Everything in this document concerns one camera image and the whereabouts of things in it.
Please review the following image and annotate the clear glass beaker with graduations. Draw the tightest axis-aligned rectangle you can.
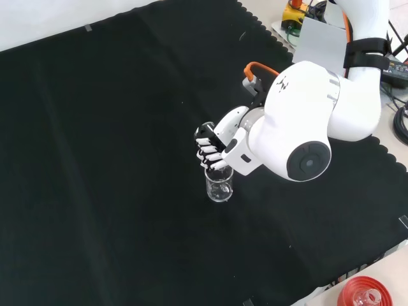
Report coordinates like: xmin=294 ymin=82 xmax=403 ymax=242
xmin=204 ymin=167 xmax=235 ymax=204

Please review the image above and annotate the black cloth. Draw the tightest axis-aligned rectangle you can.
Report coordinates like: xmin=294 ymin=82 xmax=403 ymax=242
xmin=0 ymin=0 xmax=408 ymax=306

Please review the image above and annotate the pale board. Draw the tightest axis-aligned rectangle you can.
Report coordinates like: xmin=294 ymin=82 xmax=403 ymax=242
xmin=291 ymin=16 xmax=349 ymax=77

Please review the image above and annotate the yellow stop button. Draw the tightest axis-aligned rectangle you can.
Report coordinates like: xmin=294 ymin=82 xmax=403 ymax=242
xmin=282 ymin=0 xmax=309 ymax=33

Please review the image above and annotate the red ribbed round lid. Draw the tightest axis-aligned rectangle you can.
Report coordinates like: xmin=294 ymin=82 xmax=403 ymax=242
xmin=337 ymin=276 xmax=393 ymax=306

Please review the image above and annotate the black power adapter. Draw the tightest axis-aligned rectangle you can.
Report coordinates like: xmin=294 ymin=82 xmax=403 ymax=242
xmin=381 ymin=55 xmax=408 ymax=89

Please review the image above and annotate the clear glass flask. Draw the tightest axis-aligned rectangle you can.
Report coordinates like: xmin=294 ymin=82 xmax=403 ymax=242
xmin=353 ymin=288 xmax=382 ymax=306

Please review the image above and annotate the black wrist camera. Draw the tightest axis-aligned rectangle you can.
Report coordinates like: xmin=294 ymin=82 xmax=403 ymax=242
xmin=242 ymin=75 xmax=267 ymax=108

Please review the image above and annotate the orange cable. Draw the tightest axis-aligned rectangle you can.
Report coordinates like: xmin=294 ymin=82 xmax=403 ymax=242
xmin=244 ymin=8 xmax=355 ymax=81

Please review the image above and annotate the black strap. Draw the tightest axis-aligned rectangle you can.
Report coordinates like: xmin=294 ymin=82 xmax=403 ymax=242
xmin=343 ymin=37 xmax=391 ymax=69

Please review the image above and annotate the coiled black cable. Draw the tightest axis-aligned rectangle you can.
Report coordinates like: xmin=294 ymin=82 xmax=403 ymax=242
xmin=392 ymin=106 xmax=408 ymax=145

